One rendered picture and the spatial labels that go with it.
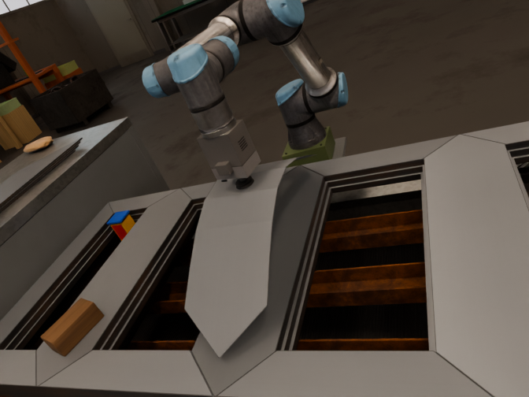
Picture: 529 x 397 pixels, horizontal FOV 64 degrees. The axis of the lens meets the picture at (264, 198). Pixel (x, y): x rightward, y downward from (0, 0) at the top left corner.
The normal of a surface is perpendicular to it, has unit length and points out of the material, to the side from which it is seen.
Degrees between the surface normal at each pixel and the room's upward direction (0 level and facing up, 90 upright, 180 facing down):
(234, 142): 90
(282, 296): 0
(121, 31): 90
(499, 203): 0
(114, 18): 90
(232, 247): 26
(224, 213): 18
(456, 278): 0
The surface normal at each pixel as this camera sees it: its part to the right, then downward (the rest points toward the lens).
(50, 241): 0.90, -0.15
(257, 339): -0.36, -0.80
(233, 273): -0.44, -0.40
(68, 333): 0.78, 0.04
